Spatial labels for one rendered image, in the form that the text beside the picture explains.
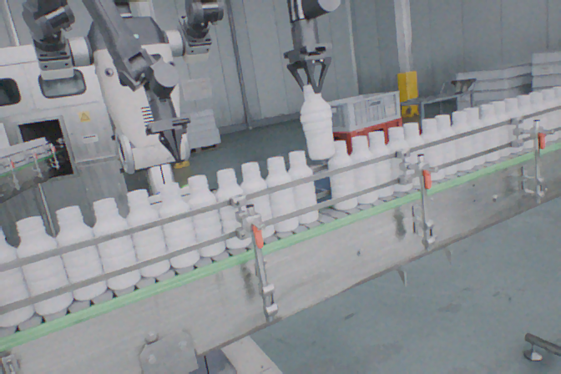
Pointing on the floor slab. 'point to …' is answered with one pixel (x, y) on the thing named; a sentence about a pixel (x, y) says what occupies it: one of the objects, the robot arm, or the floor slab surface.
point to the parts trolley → (437, 99)
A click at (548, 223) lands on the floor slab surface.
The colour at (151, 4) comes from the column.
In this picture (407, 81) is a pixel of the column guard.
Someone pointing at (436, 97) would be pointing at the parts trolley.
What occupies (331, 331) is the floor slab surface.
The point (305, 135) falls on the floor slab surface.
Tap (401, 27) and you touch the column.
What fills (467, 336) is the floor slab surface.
